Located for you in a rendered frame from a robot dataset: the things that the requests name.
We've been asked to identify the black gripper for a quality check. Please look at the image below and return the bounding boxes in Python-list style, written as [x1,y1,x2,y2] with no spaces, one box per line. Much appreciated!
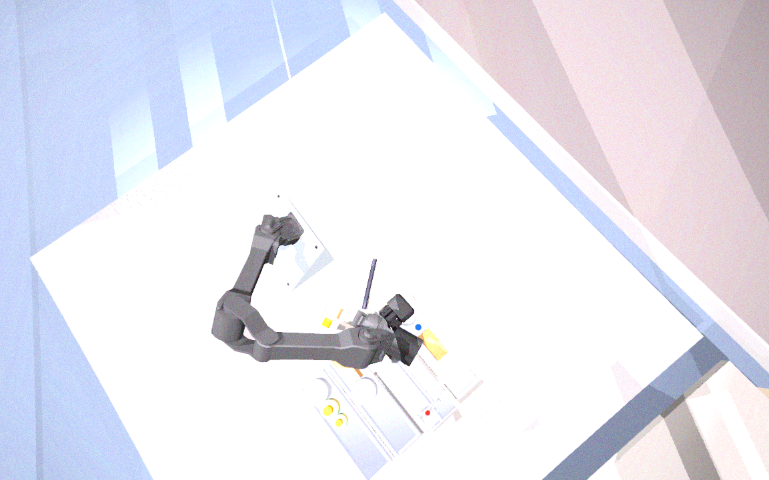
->
[373,293,414,329]

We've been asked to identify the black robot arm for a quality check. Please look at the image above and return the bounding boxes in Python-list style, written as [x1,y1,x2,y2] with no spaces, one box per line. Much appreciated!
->
[211,212,424,369]

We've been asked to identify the brown box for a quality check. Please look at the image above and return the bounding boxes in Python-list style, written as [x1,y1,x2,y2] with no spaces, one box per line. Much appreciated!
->
[418,328,449,361]

